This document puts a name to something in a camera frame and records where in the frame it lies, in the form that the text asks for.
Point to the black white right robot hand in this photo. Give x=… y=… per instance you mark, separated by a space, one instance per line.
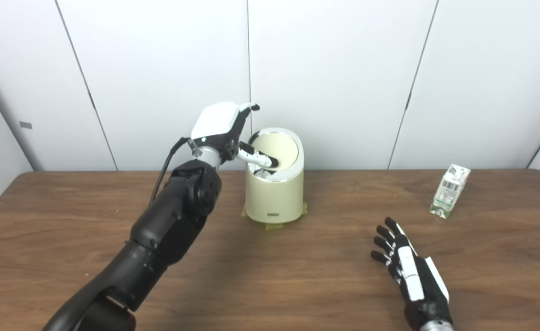
x=423 y=285

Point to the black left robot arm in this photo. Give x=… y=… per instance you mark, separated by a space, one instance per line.
x=168 y=230

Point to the white green milk carton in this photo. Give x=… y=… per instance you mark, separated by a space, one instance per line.
x=449 y=191

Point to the small grey wall sticker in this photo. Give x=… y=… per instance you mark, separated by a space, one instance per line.
x=25 y=125

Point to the cream-colored round bin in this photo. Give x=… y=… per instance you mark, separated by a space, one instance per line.
x=274 y=197

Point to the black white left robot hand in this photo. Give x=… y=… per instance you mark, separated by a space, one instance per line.
x=214 y=122

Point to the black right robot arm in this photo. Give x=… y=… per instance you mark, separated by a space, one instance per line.
x=435 y=326

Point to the cream round bin lid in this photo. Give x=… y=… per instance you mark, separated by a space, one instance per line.
x=288 y=147

